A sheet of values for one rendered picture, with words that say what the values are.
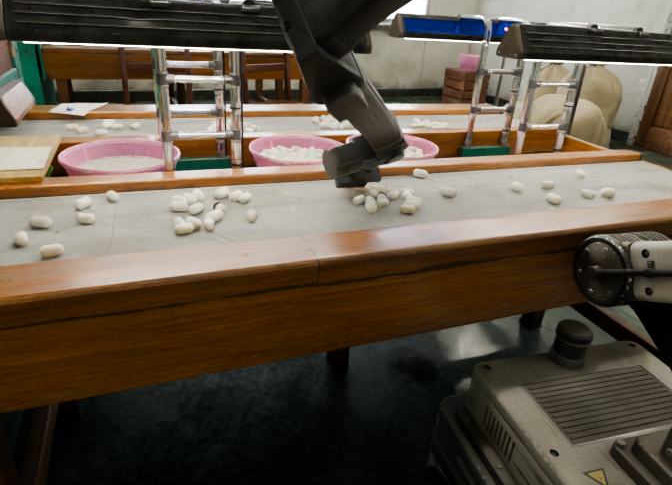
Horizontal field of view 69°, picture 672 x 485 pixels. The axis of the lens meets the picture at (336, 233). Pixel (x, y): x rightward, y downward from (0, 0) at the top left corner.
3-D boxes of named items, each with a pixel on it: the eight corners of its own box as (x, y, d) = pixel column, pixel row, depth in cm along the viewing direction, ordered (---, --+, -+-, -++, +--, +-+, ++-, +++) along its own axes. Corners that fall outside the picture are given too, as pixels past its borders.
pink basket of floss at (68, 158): (205, 187, 126) (203, 151, 122) (121, 221, 104) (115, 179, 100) (129, 167, 136) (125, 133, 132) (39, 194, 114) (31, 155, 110)
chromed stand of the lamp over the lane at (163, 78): (264, 230, 105) (265, 0, 86) (166, 239, 98) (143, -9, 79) (246, 198, 121) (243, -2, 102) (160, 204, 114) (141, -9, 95)
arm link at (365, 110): (363, 86, 51) (324, -3, 52) (315, 111, 52) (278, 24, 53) (414, 157, 92) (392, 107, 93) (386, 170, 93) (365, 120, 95)
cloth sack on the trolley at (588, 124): (610, 152, 381) (625, 103, 365) (543, 159, 349) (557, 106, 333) (552, 134, 426) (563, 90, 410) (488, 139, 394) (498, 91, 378)
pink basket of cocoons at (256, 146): (365, 186, 135) (369, 152, 131) (288, 205, 118) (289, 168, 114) (305, 160, 152) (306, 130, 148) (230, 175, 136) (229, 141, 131)
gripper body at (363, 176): (330, 158, 105) (341, 143, 99) (373, 156, 109) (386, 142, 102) (335, 186, 104) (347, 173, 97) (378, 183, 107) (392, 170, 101)
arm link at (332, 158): (409, 152, 89) (390, 110, 90) (355, 168, 85) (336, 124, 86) (382, 176, 100) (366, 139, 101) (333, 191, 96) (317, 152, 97)
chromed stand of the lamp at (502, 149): (508, 157, 172) (539, 19, 153) (460, 159, 165) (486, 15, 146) (476, 143, 188) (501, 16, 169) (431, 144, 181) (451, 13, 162)
